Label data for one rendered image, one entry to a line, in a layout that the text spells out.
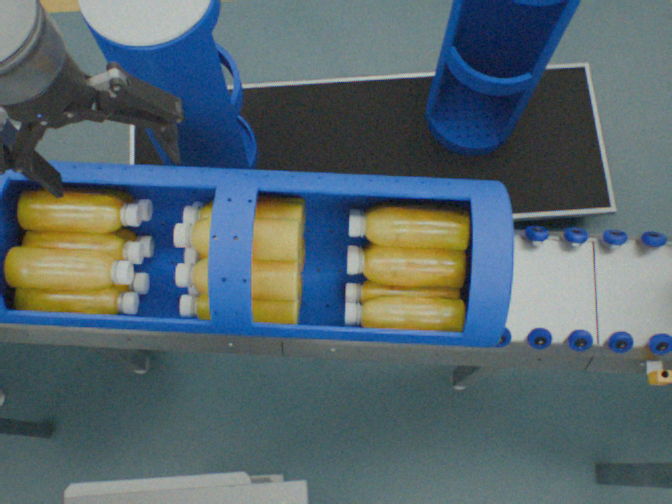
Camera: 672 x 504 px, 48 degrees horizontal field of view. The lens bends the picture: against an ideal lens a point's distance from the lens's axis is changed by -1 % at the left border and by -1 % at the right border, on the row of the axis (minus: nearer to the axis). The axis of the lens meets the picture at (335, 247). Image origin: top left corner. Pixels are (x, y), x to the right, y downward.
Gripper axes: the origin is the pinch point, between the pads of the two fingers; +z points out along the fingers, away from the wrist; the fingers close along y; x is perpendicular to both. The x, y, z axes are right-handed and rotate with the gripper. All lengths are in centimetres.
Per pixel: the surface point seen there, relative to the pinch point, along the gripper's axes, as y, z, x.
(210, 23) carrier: -6, 56, -59
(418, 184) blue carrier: -36, 42, -6
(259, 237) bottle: -8.7, 39.7, -3.7
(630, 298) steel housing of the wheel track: -71, 74, 15
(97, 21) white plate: 15, 49, -62
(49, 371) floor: 79, 149, -25
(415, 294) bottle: -31, 58, 7
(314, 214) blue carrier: -17, 59, -13
